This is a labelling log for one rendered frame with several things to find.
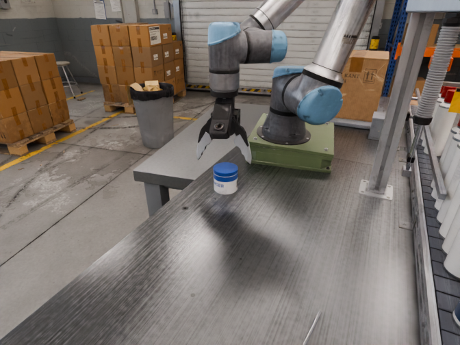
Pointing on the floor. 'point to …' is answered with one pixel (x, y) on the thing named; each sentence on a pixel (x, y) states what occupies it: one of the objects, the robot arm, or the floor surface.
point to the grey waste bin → (155, 121)
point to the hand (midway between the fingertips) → (223, 163)
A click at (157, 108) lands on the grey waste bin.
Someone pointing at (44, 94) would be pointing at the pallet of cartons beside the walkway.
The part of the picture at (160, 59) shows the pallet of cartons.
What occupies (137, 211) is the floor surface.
